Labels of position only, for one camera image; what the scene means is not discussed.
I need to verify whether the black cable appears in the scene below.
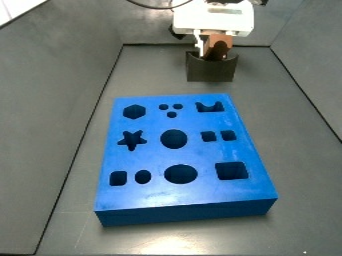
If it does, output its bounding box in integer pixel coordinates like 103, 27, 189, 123
126, 0, 194, 11

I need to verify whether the dark grey curved fixture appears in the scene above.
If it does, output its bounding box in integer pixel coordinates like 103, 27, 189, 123
186, 51, 239, 82

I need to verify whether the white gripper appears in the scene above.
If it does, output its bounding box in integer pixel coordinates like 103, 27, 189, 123
173, 0, 254, 57

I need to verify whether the blue foam shape-sorter block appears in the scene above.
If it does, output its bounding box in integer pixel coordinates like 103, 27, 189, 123
94, 94, 278, 227

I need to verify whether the brown arch block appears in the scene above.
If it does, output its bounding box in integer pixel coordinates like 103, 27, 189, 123
203, 34, 233, 61

